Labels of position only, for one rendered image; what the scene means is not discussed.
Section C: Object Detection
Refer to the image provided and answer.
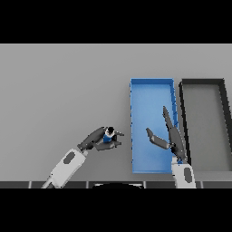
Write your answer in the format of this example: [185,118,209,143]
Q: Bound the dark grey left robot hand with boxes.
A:
[76,126,125,152]

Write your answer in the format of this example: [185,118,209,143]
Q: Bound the blue pipe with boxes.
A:
[102,126,116,144]

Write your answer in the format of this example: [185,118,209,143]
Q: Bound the dark grey bin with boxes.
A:
[178,78,232,172]

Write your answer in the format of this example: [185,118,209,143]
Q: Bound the blue bin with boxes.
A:
[130,78,179,175]

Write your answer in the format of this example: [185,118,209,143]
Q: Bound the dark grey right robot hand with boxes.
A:
[145,105,189,163]

